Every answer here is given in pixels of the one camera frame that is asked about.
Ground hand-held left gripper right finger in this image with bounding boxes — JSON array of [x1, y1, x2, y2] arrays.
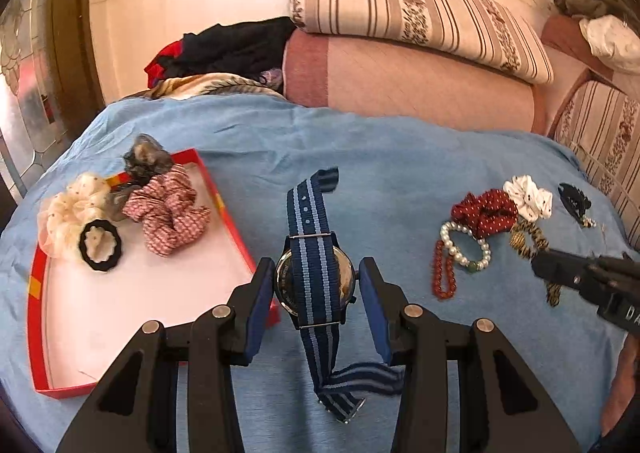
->
[[359, 257, 583, 453]]

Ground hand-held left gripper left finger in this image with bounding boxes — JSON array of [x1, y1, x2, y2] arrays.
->
[[55, 257, 278, 453]]

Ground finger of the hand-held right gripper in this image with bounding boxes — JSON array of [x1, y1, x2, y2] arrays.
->
[[531, 249, 601, 294]]

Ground leopard print hair tie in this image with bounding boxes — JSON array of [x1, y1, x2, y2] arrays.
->
[[509, 223, 563, 308]]

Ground blue striped strap watch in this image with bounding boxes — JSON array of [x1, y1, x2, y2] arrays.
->
[[274, 167, 405, 424]]

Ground red cardboard box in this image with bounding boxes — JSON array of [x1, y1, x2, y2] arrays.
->
[[27, 148, 281, 399]]

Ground person's right hand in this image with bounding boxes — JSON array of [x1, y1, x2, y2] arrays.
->
[[600, 333, 640, 439]]

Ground black hair clip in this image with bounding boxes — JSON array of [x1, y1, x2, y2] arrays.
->
[[557, 182, 596, 229]]

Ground white dotted scrunchie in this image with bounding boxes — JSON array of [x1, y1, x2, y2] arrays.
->
[[502, 175, 553, 220]]

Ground dark red dotted scrunchie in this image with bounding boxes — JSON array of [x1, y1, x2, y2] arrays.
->
[[451, 189, 519, 239]]

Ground red white patterned scrunchie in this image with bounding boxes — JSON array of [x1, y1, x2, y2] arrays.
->
[[122, 165, 212, 256]]

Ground blue blanket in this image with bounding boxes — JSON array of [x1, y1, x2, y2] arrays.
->
[[0, 95, 640, 453]]

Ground striped floral seat cushion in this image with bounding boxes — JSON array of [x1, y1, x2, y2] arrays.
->
[[550, 80, 640, 234]]

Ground black rimmed cream scrunchie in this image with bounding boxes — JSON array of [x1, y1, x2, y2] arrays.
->
[[77, 219, 123, 275]]

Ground grey brown lace scrunchie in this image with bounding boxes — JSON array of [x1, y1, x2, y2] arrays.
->
[[107, 134, 176, 221]]

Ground cream sheer scrunchie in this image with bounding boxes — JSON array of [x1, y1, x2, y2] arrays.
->
[[37, 172, 116, 261]]

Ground pink sofa armrest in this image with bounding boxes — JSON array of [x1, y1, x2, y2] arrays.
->
[[541, 15, 626, 134]]

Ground cream floral scarf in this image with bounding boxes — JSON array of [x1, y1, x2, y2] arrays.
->
[[150, 73, 286, 101]]

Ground white cloth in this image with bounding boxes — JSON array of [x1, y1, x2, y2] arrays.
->
[[580, 15, 640, 71]]

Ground pink quilted mattress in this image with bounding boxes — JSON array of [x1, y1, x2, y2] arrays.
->
[[282, 28, 546, 134]]

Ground red cloth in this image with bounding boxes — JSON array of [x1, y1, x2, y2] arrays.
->
[[145, 44, 186, 86]]

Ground black clothes pile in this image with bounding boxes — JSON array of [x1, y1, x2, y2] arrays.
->
[[165, 17, 298, 78]]

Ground olive green cloth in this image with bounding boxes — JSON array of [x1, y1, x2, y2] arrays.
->
[[554, 0, 626, 21]]

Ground patterned glass door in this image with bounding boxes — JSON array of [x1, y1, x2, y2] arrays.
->
[[0, 0, 66, 194]]

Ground red bead bracelet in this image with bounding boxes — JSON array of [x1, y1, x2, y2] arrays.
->
[[431, 239, 458, 301]]

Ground white pearl bracelet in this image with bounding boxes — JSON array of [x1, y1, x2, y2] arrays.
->
[[440, 221, 492, 272]]

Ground wooden door frame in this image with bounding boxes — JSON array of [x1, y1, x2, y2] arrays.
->
[[30, 0, 108, 134]]

